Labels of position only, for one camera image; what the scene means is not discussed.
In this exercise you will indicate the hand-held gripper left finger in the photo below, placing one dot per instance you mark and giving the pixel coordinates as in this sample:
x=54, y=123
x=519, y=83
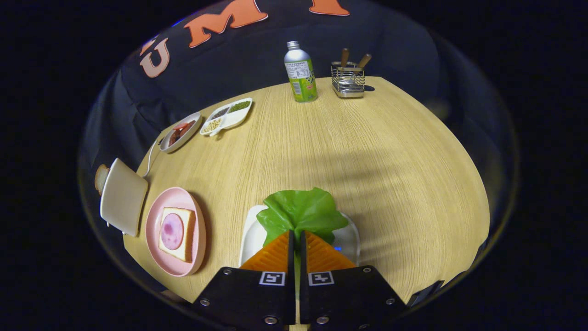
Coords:
x=248, y=299

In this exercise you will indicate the pink ham slice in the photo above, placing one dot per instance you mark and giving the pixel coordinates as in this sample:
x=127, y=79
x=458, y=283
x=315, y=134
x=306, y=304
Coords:
x=172, y=232

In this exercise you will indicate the white bread slice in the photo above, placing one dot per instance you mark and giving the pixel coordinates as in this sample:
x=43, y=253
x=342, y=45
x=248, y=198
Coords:
x=188, y=234

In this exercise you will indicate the white toaster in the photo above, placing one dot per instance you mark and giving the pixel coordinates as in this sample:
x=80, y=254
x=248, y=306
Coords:
x=123, y=197

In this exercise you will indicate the pile of green beans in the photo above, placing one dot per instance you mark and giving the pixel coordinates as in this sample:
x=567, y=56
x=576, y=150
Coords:
x=240, y=106

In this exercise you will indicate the red sausage slice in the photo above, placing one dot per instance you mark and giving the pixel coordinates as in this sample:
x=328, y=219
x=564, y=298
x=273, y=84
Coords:
x=180, y=125

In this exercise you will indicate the black backdrop cloth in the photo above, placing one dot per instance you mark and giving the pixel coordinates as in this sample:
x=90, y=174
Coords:
x=257, y=55

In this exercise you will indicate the pile of dark red beans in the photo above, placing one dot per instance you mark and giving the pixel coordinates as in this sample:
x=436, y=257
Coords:
x=221, y=112

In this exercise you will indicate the green lettuce leaf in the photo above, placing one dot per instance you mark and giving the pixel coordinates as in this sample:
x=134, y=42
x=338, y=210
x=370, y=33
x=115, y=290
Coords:
x=298, y=211

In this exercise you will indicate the white rectangular plate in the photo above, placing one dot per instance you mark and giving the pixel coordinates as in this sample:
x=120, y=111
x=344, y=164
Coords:
x=251, y=239

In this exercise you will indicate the pink plate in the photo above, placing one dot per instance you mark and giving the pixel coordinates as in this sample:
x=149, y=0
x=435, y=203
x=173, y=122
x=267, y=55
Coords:
x=179, y=197

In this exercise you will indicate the pile of yellow soybeans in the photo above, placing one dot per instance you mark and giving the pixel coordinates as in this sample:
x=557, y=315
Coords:
x=212, y=125

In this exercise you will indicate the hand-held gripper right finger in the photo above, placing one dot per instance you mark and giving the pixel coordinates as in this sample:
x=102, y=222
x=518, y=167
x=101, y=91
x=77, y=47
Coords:
x=344, y=299

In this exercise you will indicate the toasted bread slice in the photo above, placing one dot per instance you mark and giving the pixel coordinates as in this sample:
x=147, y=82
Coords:
x=101, y=179

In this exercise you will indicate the round white plate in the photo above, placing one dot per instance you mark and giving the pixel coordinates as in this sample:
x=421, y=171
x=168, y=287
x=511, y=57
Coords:
x=190, y=131

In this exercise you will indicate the brown meat piece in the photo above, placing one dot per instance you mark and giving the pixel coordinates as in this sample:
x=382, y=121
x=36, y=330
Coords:
x=187, y=128
x=174, y=139

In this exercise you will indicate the divided white dish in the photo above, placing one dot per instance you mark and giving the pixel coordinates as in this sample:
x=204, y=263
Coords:
x=234, y=120

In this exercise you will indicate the green drink bottle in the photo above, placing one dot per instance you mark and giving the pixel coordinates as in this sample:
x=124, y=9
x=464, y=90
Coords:
x=301, y=76

